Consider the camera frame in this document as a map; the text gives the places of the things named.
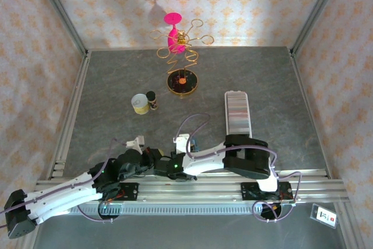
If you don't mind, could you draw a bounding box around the clear badge with label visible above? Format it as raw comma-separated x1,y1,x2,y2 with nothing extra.
310,203,339,228

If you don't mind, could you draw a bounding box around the aluminium frame post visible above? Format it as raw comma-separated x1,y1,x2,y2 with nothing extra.
31,0,90,57
290,0,347,56

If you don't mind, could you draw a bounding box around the aluminium side rail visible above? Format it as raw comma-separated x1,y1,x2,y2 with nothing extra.
46,52,92,180
288,49,333,178

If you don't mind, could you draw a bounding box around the white rectangular tray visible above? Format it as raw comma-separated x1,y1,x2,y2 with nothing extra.
224,90,252,136

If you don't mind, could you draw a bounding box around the grey slotted cable duct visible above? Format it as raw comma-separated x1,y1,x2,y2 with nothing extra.
69,203,295,215

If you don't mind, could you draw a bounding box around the yellow tin can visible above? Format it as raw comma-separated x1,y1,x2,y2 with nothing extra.
131,93,152,115

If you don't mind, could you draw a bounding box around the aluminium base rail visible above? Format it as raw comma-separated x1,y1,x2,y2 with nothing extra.
34,169,349,203

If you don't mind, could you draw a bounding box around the small dark spice bottle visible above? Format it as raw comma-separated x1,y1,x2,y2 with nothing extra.
146,90,159,111

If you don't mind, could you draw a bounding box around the gold wire glass rack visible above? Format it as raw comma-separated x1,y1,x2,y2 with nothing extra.
149,19,215,97

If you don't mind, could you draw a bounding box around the pink wine glass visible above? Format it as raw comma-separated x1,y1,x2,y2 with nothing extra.
163,12,187,55

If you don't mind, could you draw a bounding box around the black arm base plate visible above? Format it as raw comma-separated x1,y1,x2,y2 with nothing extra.
115,183,139,202
240,181,292,202

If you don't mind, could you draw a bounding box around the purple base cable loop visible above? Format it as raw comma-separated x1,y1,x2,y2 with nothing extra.
72,202,120,224
252,199,295,223

